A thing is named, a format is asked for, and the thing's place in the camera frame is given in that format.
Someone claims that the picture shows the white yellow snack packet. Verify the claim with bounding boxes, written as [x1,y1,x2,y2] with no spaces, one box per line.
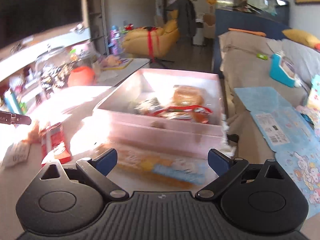
[1,141,30,168]

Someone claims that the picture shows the long bread stick packet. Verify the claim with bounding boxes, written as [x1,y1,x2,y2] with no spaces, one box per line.
[117,150,208,187]

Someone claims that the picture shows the red chicken leg packet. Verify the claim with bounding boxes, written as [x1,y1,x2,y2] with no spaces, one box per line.
[149,105,213,124]

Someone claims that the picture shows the round bread packet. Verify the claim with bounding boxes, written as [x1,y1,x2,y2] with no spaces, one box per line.
[172,85,204,106]

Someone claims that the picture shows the teal water bottle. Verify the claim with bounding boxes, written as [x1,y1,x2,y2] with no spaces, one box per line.
[4,88,23,115]

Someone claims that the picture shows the pink box base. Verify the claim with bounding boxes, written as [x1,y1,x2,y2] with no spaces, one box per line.
[109,121,235,159]

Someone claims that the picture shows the red white snack bag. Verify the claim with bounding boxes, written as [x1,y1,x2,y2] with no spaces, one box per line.
[41,122,72,167]

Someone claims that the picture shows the white tv cabinet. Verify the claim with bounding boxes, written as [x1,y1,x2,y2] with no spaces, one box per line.
[1,23,91,94]

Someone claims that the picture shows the pink box tray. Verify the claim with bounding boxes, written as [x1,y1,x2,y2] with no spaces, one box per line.
[93,68,225,137]

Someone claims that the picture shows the clear small snack packet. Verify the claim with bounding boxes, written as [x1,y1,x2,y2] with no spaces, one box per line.
[134,98,164,115]

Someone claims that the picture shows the orange plastic bucket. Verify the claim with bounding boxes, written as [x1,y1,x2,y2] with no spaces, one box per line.
[67,66,95,87]

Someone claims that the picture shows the white side table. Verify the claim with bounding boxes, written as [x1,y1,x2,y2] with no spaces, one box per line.
[96,58,150,87]

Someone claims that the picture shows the blue sticker toy box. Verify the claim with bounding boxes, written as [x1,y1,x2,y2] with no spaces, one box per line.
[296,75,320,134]

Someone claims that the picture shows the grey covered sofa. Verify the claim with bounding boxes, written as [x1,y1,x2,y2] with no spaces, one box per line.
[214,31,319,158]

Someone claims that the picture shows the black television screen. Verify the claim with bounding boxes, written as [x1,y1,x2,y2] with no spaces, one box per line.
[1,0,82,48]

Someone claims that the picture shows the teal toy appliance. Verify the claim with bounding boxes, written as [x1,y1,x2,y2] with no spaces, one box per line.
[269,51,302,88]

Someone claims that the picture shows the green small toy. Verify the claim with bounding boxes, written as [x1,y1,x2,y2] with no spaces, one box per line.
[257,53,268,60]

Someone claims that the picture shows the yellow armchair with red ribbon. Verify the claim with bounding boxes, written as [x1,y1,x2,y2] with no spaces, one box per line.
[121,19,180,59]

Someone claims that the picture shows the yellow pillow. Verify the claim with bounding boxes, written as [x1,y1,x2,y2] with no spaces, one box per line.
[282,29,320,50]

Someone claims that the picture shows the dark jacket on stand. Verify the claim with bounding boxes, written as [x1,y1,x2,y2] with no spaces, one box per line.
[166,0,196,38]

